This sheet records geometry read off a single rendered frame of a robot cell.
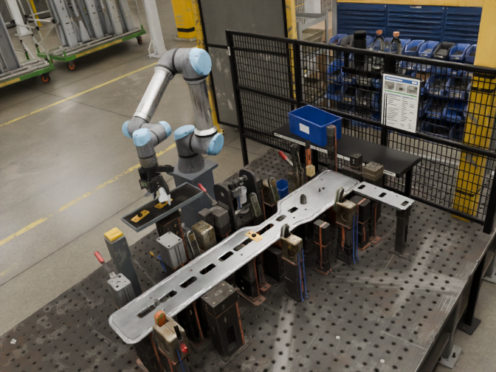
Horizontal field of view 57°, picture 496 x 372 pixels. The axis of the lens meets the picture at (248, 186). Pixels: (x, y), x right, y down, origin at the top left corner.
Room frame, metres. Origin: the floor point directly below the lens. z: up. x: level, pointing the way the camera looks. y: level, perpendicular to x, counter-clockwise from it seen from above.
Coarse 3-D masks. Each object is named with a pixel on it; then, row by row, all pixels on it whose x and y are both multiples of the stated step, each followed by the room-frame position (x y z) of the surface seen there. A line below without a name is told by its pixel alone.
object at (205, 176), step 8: (208, 160) 2.22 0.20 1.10; (176, 168) 2.18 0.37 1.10; (208, 168) 2.13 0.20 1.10; (176, 176) 2.11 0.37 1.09; (184, 176) 2.08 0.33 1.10; (192, 176) 2.07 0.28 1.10; (200, 176) 2.07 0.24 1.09; (208, 176) 2.13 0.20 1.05; (176, 184) 2.14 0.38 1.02; (192, 184) 2.07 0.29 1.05; (208, 184) 2.12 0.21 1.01; (208, 192) 2.12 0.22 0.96; (200, 200) 2.07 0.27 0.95; (208, 200) 2.11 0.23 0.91; (184, 208) 2.13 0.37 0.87; (192, 208) 2.08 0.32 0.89; (200, 208) 2.07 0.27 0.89; (208, 208) 2.10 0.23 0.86; (184, 216) 2.14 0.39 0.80; (192, 216) 2.09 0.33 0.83; (184, 224) 2.18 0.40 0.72; (192, 224) 2.10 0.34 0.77
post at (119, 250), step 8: (120, 240) 1.55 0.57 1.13; (112, 248) 1.53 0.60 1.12; (120, 248) 1.55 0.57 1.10; (128, 248) 1.57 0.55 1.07; (112, 256) 1.55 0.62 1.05; (120, 256) 1.54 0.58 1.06; (128, 256) 1.56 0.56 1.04; (120, 264) 1.54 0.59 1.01; (128, 264) 1.56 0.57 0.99; (120, 272) 1.55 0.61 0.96; (128, 272) 1.55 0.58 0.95; (136, 280) 1.57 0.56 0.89; (136, 288) 1.56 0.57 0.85; (136, 296) 1.55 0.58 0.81
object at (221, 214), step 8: (216, 208) 1.78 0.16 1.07; (224, 208) 1.76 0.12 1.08; (216, 216) 1.72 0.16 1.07; (224, 216) 1.73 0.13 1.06; (216, 224) 1.73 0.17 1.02; (224, 224) 1.72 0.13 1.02; (216, 232) 1.73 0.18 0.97; (224, 232) 1.72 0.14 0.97; (216, 240) 1.75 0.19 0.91; (224, 256) 1.71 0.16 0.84
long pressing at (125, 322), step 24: (312, 192) 1.92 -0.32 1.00; (288, 216) 1.74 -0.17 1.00; (312, 216) 1.72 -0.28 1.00; (240, 240) 1.61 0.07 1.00; (264, 240) 1.59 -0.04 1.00; (192, 264) 1.49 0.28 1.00; (216, 264) 1.47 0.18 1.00; (240, 264) 1.45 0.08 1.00; (168, 288) 1.37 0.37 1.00; (192, 288) 1.35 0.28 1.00; (120, 312) 1.27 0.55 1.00; (168, 312) 1.24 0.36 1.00; (120, 336) 1.16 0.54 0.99; (144, 336) 1.14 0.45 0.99
